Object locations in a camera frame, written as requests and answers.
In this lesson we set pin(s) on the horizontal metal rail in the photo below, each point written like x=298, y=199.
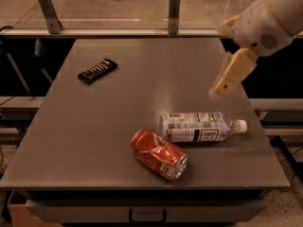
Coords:
x=81, y=33

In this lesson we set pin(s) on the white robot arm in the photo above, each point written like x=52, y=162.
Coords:
x=289, y=13

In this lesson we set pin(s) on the dark chocolate bar wrapper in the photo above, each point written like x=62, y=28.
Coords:
x=92, y=74

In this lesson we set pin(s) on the left metal rail bracket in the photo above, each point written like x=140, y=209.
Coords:
x=53, y=24

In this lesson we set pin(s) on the crushed red coke can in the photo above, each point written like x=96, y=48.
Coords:
x=159, y=155

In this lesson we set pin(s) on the grey table drawer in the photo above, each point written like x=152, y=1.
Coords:
x=217, y=211

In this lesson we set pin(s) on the black drawer handle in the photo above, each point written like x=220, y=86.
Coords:
x=147, y=215

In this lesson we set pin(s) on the cardboard box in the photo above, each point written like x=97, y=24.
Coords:
x=20, y=216

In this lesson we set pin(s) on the clear plastic water bottle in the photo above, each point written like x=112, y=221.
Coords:
x=199, y=127

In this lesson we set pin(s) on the metal rail bracket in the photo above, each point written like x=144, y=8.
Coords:
x=53, y=24
x=174, y=13

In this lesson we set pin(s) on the middle metal rail bracket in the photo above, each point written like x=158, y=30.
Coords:
x=174, y=13

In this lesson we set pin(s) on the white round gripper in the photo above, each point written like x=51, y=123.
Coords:
x=256, y=28

